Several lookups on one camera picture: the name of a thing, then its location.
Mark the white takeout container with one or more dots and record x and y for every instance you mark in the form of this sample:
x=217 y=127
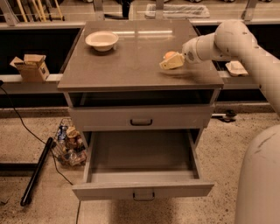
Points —
x=236 y=68

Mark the open grey middle drawer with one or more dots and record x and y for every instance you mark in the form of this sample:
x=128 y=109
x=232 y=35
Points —
x=142 y=165

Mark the black object on floor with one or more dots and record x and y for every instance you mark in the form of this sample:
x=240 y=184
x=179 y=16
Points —
x=227 y=117

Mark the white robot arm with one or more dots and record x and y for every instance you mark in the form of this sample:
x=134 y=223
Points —
x=258 y=197

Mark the wire basket of items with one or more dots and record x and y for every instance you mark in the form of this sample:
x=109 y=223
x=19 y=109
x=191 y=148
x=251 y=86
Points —
x=69 y=148

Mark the closed grey top drawer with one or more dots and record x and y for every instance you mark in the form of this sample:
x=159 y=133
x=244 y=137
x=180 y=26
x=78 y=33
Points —
x=141 y=118

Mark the yellow wooden sticks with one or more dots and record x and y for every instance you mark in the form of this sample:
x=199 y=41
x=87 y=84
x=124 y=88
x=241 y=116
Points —
x=39 y=10

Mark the clear plastic tray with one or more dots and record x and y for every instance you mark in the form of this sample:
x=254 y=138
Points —
x=172 y=11

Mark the white paper bowl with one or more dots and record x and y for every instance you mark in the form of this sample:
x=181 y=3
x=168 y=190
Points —
x=102 y=41

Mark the orange fruit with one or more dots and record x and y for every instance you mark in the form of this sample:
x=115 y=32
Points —
x=168 y=55

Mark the grey drawer cabinet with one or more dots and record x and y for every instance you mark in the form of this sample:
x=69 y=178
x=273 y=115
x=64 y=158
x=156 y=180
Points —
x=129 y=74

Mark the black tube on floor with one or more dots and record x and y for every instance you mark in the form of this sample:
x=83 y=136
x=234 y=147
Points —
x=27 y=197

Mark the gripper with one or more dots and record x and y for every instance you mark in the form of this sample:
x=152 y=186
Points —
x=190 y=52

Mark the open cardboard box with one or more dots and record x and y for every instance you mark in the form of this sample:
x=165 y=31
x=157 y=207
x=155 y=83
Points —
x=32 y=67

